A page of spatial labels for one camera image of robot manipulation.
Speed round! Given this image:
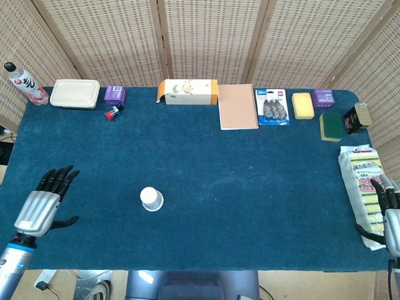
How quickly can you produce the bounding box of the beige lidded food container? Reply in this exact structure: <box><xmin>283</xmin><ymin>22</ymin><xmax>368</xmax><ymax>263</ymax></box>
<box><xmin>49</xmin><ymin>79</ymin><xmax>101</xmax><ymax>109</ymax></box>

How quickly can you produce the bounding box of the paper cup green leaf print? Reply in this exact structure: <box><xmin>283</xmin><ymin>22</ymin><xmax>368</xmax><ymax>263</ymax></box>
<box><xmin>142</xmin><ymin>202</ymin><xmax>164</xmax><ymax>213</ymax></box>

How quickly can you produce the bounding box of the clear plastic drink bottle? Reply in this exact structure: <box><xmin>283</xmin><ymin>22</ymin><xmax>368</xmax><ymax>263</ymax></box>
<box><xmin>3</xmin><ymin>61</ymin><xmax>50</xmax><ymax>106</ymax></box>

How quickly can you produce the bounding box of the purple box with white label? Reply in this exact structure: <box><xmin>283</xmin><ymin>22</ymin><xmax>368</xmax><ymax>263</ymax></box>
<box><xmin>313</xmin><ymin>89</ymin><xmax>337</xmax><ymax>109</ymax></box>

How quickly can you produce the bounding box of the purple box with barcode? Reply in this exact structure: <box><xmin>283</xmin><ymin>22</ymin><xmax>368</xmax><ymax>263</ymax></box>
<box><xmin>104</xmin><ymin>84</ymin><xmax>126</xmax><ymax>106</ymax></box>

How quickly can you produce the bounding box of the green yellow scouring sponge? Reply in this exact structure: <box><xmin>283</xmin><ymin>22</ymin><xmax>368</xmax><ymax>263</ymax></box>
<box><xmin>319</xmin><ymin>112</ymin><xmax>344</xmax><ymax>142</ymax></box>

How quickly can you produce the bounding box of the black gold tin can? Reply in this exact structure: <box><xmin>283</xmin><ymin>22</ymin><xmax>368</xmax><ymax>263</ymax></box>
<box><xmin>342</xmin><ymin>102</ymin><xmax>373</xmax><ymax>136</ymax></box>

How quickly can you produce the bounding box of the white power strip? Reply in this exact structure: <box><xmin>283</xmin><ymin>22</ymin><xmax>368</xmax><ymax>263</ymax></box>
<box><xmin>33</xmin><ymin>270</ymin><xmax>59</xmax><ymax>291</ymax></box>

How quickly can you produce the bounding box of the white orange tissue box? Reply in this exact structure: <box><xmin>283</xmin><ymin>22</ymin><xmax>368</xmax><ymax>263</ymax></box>
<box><xmin>156</xmin><ymin>79</ymin><xmax>219</xmax><ymax>106</ymax></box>

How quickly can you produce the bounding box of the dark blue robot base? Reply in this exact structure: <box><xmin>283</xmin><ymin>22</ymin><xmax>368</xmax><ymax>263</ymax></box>
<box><xmin>124</xmin><ymin>270</ymin><xmax>261</xmax><ymax>300</ymax></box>

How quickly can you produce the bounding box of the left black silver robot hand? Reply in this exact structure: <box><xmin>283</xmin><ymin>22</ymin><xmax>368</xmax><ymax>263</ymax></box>
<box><xmin>14</xmin><ymin>165</ymin><xmax>81</xmax><ymax>243</ymax></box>

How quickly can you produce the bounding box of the blue table cloth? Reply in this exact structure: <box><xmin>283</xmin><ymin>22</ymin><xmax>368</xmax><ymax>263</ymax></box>
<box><xmin>0</xmin><ymin>86</ymin><xmax>395</xmax><ymax>272</ymax></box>

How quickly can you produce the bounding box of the red emergency push button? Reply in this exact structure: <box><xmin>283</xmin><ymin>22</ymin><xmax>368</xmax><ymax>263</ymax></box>
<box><xmin>104</xmin><ymin>104</ymin><xmax>125</xmax><ymax>121</ymax></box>

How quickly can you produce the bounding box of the woven bamboo folding screen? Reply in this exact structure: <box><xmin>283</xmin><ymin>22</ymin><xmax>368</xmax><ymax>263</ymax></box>
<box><xmin>0</xmin><ymin>0</ymin><xmax>400</xmax><ymax>185</ymax></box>

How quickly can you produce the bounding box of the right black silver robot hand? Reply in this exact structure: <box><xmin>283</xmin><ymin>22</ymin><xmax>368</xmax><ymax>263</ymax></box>
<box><xmin>354</xmin><ymin>174</ymin><xmax>400</xmax><ymax>258</ymax></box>

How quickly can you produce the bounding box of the blue correction tape blister pack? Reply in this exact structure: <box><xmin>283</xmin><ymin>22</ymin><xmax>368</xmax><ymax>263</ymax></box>
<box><xmin>255</xmin><ymin>88</ymin><xmax>291</xmax><ymax>127</ymax></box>

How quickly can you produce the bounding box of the spiral bound kraft notebook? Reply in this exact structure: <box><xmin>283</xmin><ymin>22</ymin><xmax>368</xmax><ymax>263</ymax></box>
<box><xmin>217</xmin><ymin>83</ymin><xmax>260</xmax><ymax>131</ymax></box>

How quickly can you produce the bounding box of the packaged yellow sponge multipack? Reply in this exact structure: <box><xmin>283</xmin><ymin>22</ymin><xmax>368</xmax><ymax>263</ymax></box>
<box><xmin>338</xmin><ymin>144</ymin><xmax>391</xmax><ymax>251</ymax></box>

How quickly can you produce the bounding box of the paper cup blue flower print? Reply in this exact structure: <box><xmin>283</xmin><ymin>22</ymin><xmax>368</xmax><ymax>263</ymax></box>
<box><xmin>139</xmin><ymin>186</ymin><xmax>164</xmax><ymax>211</ymax></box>

